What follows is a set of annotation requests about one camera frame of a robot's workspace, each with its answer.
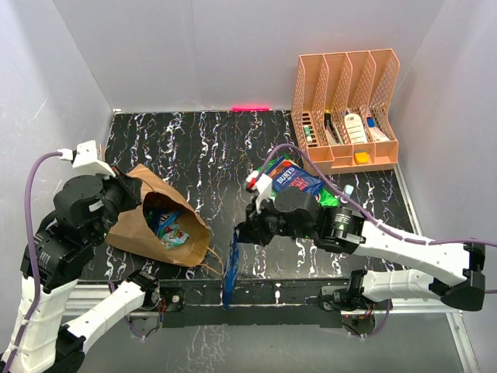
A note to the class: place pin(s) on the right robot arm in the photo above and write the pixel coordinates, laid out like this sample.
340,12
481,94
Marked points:
451,273

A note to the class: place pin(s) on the green white small bottles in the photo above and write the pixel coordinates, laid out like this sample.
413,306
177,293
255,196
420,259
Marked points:
309,135

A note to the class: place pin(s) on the aluminium frame rail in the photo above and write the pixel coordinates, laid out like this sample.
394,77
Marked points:
411,335

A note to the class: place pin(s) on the orange mesh file organizer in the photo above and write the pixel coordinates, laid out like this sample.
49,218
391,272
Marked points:
360,82

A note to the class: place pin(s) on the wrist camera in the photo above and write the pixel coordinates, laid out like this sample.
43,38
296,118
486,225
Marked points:
86,160
261,187

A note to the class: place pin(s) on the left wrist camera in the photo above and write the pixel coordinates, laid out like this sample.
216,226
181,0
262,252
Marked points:
86,160

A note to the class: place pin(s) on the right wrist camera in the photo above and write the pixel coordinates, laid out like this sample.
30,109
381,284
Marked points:
261,187

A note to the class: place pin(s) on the blue M&M candy packet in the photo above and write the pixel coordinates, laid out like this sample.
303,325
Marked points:
159,219

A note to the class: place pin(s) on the pink tape strip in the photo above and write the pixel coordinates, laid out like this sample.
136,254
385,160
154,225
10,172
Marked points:
256,108

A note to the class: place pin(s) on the green Chuba chips bag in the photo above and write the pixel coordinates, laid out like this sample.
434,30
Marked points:
324,198

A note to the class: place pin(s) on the white lotion bottle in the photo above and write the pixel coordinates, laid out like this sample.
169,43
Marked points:
355,129

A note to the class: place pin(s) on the small colourful snack packet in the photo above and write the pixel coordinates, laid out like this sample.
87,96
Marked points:
172,236

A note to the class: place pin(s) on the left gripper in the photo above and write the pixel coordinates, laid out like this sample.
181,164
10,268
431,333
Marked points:
132,187

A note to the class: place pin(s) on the blue Burts chips bag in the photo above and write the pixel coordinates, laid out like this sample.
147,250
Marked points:
285,174

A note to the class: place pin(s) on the black yellow marker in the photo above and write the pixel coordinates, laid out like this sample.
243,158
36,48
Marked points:
332,133

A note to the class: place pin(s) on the yellow block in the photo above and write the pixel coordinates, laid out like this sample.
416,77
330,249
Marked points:
361,158

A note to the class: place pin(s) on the brown paper bag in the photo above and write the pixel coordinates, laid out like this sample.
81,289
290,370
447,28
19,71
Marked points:
132,234

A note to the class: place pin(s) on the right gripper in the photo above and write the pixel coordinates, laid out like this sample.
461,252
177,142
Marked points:
252,231

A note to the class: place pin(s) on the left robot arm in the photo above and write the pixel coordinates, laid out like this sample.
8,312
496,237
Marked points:
52,264

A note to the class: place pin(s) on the blue sea salt vinegar bag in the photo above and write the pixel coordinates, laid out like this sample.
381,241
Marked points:
231,269

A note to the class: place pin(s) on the small white blue bottle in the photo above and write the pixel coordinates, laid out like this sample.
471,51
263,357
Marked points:
347,191

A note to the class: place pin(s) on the white tube blue cap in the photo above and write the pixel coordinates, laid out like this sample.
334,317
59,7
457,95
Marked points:
375,132

